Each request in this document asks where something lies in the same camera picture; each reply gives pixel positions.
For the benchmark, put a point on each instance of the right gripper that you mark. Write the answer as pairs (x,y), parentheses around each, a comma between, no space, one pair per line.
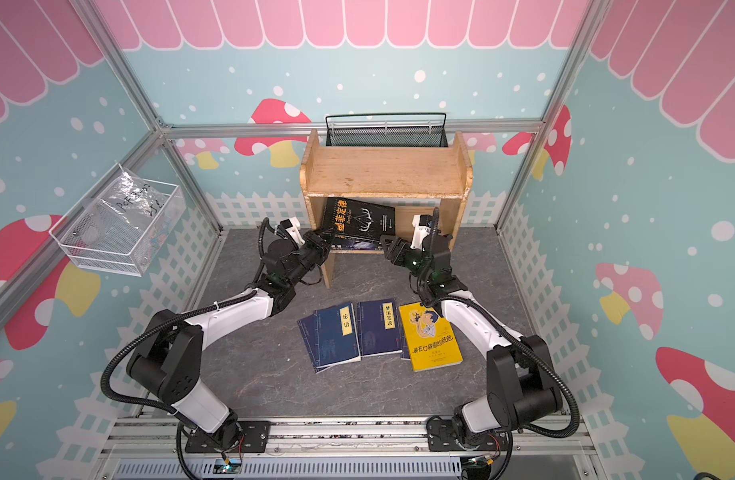
(400,251)

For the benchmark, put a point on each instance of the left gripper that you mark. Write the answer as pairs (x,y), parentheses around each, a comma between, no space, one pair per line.
(316,238)

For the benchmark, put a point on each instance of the black wolf book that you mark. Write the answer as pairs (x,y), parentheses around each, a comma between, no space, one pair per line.
(354,244)

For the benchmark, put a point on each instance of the black deer antler book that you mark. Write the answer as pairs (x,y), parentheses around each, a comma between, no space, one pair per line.
(358,219)

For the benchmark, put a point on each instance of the dark blue book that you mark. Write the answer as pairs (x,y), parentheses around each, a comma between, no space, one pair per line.
(379,328)
(330,336)

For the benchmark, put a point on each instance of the yellow cartoon book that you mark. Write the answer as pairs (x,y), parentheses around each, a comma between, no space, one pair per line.
(430,340)

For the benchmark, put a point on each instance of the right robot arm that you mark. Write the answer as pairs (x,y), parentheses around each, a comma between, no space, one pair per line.
(523,389)

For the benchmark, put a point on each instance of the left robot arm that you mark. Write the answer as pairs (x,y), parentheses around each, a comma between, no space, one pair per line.
(161,368)

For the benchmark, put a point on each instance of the wooden two-tier bookshelf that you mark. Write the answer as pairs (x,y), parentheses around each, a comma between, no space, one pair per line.
(379,173)

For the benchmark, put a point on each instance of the clear plastic bag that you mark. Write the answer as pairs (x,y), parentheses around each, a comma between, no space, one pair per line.
(132,204)

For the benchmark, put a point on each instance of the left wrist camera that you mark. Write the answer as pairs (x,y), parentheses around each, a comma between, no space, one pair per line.
(290,229)

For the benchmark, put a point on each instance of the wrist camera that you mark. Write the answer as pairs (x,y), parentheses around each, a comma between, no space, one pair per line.
(290,229)
(421,229)

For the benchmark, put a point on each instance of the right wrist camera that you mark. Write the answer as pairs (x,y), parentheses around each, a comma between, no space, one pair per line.
(421,229)

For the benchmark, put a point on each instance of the black wire mesh basket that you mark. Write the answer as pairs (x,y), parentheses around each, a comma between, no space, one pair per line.
(419,129)

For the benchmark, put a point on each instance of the white wire mesh basket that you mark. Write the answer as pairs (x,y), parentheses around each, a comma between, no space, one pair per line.
(86,237)

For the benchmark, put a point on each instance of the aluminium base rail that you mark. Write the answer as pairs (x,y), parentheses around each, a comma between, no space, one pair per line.
(403,447)

